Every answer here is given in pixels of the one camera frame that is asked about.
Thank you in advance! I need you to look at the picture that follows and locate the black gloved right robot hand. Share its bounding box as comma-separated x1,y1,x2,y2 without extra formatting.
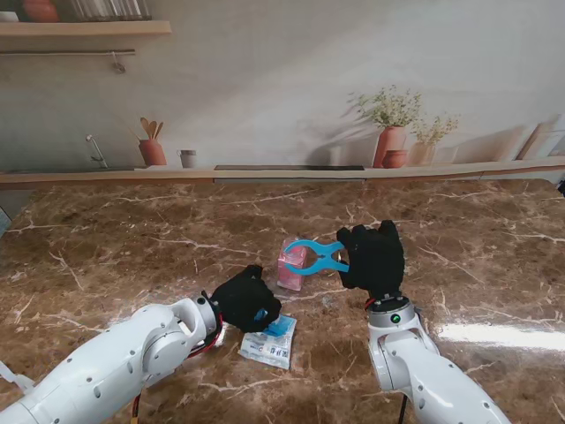
335,219,406,298

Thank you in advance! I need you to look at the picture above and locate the white blue seasoning refill bag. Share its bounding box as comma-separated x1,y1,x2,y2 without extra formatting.
237,314,298,371

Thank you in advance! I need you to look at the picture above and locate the red black left arm cable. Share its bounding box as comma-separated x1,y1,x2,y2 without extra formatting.
130,311,226,420

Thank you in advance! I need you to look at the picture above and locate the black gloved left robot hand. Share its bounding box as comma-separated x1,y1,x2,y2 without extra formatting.
210,264,283,333

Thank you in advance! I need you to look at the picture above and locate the clear bottle with pink seasoning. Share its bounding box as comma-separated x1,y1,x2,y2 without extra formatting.
276,238,308,292

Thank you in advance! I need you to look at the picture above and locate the printed kitchen backdrop banner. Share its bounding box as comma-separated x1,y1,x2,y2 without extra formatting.
0,0,565,191

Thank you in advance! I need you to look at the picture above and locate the blue plastic bag clip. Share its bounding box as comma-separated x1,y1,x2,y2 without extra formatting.
283,238,350,276

